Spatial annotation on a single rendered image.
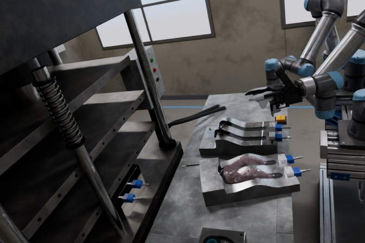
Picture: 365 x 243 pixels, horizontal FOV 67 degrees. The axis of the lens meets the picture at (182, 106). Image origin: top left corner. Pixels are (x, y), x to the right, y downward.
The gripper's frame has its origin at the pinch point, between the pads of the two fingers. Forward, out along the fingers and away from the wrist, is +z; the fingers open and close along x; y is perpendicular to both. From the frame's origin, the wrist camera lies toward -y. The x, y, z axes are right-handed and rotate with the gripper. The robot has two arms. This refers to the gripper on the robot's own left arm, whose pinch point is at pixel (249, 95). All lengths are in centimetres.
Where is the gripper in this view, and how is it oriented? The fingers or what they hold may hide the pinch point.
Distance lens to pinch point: 112.4
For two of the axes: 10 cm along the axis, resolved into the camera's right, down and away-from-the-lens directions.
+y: 2.3, 9.1, 3.3
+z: -9.7, 2.3, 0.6
